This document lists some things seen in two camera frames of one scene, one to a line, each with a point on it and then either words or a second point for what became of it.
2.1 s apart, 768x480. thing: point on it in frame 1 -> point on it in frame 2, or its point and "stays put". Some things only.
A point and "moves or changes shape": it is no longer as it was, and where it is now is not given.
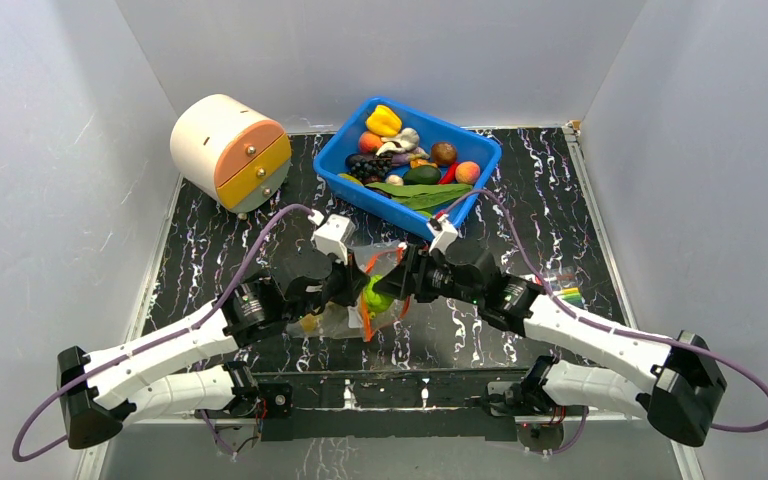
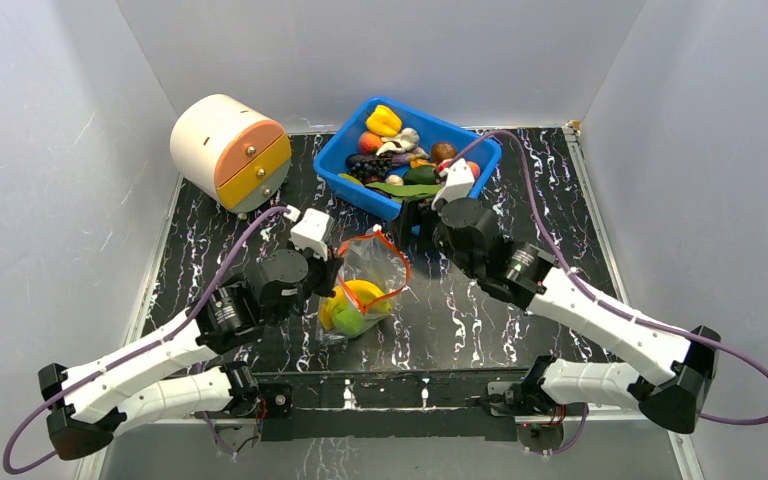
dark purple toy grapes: [370, 168] stays put
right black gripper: [409, 273] -> [417, 219]
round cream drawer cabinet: [230, 153] stays put
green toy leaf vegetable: [427, 199] stays put
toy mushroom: [394, 180] stays put
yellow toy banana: [309, 322] moves or changes shape
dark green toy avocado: [422, 175] stays put
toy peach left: [369, 142] stays put
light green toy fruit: [376, 301] -> [349, 322]
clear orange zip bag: [368, 315] moves or changes shape
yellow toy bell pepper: [384, 121] stays put
